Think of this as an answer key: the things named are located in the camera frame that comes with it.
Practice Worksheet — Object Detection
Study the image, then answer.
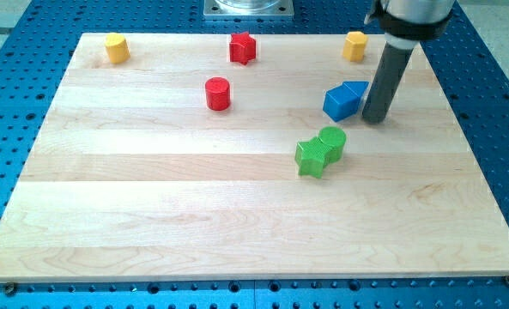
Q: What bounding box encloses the blue triangle block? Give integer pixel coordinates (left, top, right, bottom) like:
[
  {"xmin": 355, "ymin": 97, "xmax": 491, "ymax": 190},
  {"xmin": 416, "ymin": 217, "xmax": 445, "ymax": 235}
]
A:
[{"xmin": 342, "ymin": 81, "xmax": 369, "ymax": 109}]

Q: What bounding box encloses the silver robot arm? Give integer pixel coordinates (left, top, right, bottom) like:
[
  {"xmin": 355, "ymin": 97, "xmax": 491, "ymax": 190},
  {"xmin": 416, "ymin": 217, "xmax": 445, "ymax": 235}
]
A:
[{"xmin": 364, "ymin": 0, "xmax": 455, "ymax": 50}]

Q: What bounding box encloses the green star block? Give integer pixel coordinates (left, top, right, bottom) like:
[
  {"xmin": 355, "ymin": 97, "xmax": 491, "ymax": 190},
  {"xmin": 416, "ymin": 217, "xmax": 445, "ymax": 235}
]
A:
[{"xmin": 294, "ymin": 136, "xmax": 332, "ymax": 179}]

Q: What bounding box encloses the red cylinder block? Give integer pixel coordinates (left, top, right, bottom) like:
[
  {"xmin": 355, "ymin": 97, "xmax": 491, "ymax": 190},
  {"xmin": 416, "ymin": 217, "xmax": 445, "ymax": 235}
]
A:
[{"xmin": 204, "ymin": 76, "xmax": 231, "ymax": 111}]

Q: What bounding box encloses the green cylinder block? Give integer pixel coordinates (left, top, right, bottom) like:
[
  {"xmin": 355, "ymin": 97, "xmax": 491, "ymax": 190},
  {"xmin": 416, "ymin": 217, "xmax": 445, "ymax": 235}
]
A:
[{"xmin": 318, "ymin": 126, "xmax": 347, "ymax": 164}]

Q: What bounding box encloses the wooden board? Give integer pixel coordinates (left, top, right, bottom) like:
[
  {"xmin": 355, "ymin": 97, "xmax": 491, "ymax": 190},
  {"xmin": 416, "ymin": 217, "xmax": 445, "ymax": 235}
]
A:
[{"xmin": 0, "ymin": 33, "xmax": 509, "ymax": 282}]

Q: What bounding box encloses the blue cube block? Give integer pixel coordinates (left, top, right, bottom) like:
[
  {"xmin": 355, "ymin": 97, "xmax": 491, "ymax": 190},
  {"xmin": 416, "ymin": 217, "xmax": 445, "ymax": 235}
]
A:
[{"xmin": 323, "ymin": 85, "xmax": 358, "ymax": 122}]

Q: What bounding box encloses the red star block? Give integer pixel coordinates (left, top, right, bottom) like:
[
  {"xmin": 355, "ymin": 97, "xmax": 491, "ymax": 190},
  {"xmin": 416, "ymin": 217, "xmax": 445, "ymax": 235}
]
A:
[{"xmin": 229, "ymin": 32, "xmax": 257, "ymax": 65}]

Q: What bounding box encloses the yellow hexagon block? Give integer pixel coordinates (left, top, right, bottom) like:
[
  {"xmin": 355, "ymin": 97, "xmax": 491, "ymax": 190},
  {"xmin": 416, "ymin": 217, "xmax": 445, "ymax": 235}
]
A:
[{"xmin": 342, "ymin": 31, "xmax": 368, "ymax": 62}]

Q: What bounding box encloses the yellow cylinder block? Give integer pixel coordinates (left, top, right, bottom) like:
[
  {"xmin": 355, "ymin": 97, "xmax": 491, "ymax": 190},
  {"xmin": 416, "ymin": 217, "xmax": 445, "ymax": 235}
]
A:
[{"xmin": 104, "ymin": 33, "xmax": 130, "ymax": 64}]

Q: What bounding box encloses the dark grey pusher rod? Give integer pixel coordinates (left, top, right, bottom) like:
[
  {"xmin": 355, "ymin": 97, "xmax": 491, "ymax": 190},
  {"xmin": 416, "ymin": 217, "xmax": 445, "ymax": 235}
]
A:
[{"xmin": 361, "ymin": 43, "xmax": 413, "ymax": 124}]

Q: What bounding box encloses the left board clamp screw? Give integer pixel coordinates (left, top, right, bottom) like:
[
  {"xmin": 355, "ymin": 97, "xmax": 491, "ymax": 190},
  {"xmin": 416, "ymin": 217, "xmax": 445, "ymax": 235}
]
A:
[{"xmin": 3, "ymin": 282, "xmax": 18, "ymax": 297}]

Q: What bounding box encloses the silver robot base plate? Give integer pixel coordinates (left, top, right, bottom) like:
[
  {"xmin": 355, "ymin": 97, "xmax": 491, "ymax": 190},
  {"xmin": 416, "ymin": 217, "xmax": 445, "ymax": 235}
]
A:
[{"xmin": 203, "ymin": 0, "xmax": 294, "ymax": 19}]

